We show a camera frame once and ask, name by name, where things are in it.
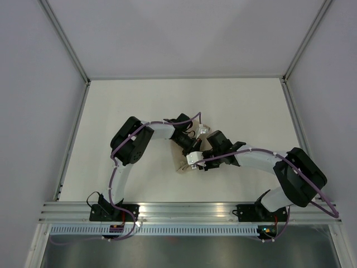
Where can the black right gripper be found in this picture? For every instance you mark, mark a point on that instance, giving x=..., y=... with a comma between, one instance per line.
x=209, y=166

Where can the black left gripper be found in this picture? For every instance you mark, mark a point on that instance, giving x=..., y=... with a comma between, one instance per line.
x=194, y=146

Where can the beige cloth napkin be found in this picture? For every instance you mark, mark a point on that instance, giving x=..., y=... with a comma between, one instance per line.
x=179, y=160

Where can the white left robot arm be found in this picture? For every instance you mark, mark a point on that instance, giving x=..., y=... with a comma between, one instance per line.
x=128, y=146

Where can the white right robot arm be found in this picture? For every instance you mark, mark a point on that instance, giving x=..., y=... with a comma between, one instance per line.
x=298, y=176

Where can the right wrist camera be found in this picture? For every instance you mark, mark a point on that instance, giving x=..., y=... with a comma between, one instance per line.
x=192, y=159

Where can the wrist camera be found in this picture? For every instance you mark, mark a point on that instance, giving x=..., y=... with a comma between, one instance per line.
x=192, y=159
x=201, y=130

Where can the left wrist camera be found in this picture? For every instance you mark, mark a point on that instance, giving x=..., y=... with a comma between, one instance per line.
x=201, y=130

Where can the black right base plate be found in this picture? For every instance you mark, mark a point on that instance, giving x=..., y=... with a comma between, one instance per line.
x=251, y=213

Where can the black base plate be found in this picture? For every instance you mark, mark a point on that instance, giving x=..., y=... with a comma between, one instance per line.
x=251, y=213
x=109, y=214

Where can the white slotted cable duct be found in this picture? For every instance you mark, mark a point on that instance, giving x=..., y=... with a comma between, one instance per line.
x=156, y=229

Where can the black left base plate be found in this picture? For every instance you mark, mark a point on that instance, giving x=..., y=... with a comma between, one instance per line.
x=109, y=214

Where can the aluminium mounting rail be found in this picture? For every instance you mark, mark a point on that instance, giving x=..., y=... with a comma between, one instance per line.
x=179, y=213

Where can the left aluminium frame post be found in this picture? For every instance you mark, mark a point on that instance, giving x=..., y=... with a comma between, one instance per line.
x=52, y=17

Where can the aluminium frame post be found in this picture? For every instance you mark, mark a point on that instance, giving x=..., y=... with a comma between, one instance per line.
x=321, y=13
x=52, y=17

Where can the right aluminium frame post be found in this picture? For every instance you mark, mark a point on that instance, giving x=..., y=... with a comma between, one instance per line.
x=321, y=13

